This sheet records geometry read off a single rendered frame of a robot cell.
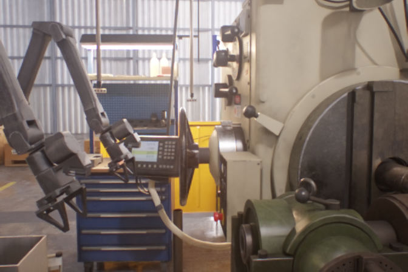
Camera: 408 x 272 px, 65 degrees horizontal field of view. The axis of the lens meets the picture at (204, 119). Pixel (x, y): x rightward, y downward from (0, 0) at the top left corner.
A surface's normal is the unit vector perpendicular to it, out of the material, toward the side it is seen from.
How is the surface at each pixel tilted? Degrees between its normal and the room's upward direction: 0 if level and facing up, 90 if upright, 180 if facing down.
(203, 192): 90
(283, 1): 90
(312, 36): 90
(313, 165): 90
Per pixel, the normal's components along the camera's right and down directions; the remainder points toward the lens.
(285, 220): 0.06, -0.73
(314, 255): -0.58, -0.68
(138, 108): 0.03, 0.07
